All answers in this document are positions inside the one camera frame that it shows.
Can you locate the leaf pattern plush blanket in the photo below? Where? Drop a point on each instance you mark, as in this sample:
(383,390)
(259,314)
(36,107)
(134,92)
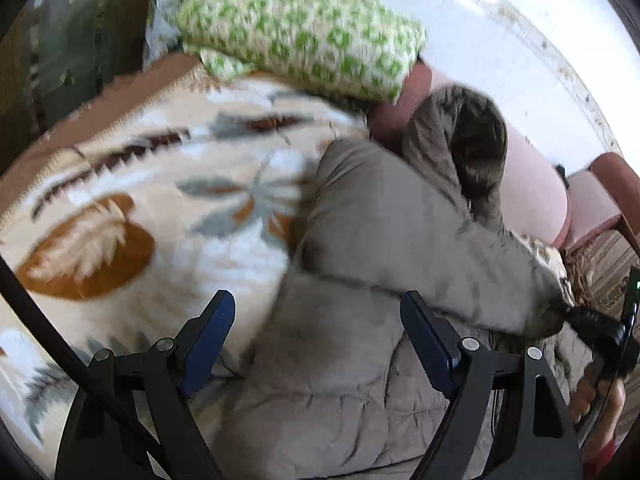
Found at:
(121,226)

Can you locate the dark stained glass door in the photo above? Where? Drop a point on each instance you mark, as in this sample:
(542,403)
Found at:
(59,54)

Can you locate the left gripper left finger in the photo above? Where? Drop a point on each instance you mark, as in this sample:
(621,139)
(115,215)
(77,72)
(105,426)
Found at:
(138,418)

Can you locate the pink armrest cushion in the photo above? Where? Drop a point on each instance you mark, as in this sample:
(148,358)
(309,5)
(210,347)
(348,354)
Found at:
(602,198)

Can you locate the pink bolster cushion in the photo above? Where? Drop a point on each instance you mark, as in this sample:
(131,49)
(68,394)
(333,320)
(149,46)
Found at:
(457,135)

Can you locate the olive quilted hooded jacket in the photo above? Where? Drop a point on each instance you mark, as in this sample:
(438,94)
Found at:
(335,389)

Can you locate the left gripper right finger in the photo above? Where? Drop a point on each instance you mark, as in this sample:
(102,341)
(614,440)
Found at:
(514,395)

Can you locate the striped brown sofa backrest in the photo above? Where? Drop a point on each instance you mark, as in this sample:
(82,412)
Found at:
(598,272)

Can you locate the green checkered folded quilt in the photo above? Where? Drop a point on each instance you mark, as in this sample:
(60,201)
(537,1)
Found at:
(356,48)

